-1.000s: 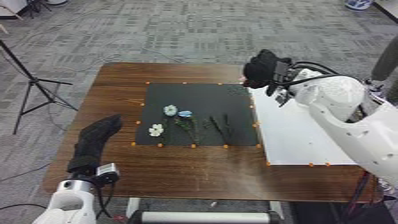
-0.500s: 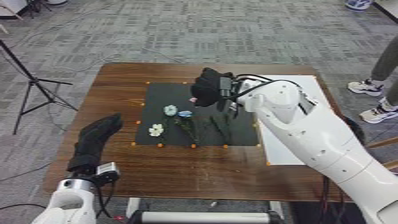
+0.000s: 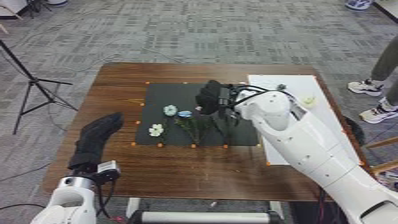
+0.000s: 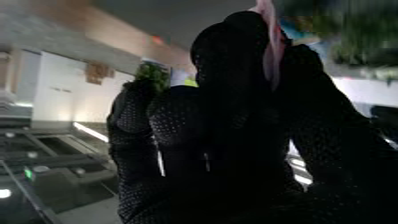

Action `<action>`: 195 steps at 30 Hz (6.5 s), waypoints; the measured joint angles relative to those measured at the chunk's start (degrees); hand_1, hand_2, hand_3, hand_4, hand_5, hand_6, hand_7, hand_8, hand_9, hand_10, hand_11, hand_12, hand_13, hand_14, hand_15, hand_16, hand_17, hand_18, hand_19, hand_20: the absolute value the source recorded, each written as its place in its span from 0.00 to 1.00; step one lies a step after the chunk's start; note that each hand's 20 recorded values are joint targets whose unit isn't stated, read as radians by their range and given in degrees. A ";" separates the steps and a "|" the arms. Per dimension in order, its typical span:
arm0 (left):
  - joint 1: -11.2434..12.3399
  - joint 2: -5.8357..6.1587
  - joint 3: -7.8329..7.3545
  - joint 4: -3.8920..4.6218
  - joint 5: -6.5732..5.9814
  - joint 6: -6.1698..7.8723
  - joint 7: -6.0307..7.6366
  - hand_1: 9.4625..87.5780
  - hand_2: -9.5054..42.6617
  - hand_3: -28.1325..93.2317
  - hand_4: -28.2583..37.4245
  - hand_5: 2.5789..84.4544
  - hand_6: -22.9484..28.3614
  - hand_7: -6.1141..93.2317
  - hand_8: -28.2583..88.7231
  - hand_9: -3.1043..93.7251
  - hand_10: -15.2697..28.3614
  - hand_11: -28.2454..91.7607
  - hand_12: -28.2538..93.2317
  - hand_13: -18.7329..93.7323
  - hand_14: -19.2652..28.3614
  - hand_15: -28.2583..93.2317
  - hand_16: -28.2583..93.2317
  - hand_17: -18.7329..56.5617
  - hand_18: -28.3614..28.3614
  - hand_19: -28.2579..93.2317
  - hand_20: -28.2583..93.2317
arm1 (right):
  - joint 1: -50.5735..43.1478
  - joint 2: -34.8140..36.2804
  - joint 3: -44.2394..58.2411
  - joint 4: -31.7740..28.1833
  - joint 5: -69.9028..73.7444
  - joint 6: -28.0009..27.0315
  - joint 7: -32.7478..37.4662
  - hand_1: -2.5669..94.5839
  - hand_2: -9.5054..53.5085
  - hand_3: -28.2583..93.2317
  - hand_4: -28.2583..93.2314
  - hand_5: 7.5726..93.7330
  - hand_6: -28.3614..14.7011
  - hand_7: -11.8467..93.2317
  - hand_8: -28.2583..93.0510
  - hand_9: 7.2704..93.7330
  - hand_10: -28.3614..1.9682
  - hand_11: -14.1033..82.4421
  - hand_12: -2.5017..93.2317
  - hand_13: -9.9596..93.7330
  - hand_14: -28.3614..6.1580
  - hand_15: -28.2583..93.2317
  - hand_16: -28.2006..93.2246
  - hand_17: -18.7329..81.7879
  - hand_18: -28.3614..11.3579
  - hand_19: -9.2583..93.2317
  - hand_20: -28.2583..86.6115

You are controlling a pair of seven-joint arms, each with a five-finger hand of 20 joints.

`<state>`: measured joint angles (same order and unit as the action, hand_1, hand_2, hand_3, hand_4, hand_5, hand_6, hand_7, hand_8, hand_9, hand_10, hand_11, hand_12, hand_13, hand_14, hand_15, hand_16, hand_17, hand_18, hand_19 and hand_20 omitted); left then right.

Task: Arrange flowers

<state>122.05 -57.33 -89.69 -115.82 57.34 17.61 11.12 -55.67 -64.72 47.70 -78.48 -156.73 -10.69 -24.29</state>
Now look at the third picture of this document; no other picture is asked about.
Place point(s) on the pink flower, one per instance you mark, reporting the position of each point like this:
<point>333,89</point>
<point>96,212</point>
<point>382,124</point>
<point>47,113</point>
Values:
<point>199,108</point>

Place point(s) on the dark mat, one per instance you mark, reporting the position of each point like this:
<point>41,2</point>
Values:
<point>155,96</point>

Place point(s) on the black tripod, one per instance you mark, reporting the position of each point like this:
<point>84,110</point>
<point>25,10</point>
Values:
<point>34,81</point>

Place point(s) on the white flower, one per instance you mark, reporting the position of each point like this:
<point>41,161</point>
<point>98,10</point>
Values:
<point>157,130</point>
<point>171,110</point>

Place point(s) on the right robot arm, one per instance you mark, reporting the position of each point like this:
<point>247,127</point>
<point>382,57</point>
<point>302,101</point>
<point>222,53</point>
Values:
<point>308,146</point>

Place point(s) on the pale grey bar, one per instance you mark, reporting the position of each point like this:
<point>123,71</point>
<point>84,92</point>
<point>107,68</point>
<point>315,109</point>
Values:
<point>206,217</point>

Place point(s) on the white sheet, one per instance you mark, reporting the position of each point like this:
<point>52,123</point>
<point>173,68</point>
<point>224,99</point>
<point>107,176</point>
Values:
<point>308,83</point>

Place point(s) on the green sprig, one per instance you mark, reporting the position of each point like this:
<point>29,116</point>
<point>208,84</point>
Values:
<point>192,128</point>

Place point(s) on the blue flower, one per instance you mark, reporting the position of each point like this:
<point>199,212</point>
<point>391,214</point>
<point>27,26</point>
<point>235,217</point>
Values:
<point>185,114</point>

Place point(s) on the person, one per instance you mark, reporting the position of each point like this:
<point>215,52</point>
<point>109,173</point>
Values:
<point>384,63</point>

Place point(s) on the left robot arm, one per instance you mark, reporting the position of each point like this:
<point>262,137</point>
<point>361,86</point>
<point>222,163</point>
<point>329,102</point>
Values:
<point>68,200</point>

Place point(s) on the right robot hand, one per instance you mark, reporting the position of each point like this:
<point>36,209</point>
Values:
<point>210,96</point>

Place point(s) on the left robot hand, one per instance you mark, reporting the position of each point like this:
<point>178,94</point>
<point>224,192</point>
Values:
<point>95,140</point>

